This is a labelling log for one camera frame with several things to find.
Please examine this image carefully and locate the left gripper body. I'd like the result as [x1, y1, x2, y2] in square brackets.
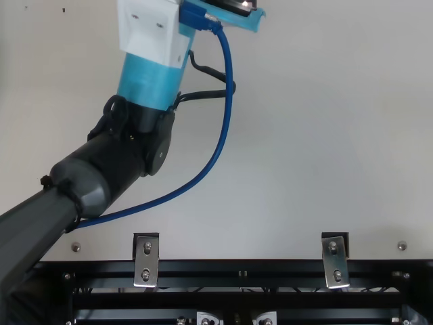
[116, 0, 267, 112]

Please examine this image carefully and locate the black cable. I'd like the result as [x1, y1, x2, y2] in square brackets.
[174, 49, 237, 111]

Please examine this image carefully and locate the blue cable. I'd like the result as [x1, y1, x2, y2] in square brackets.
[69, 1, 237, 231]

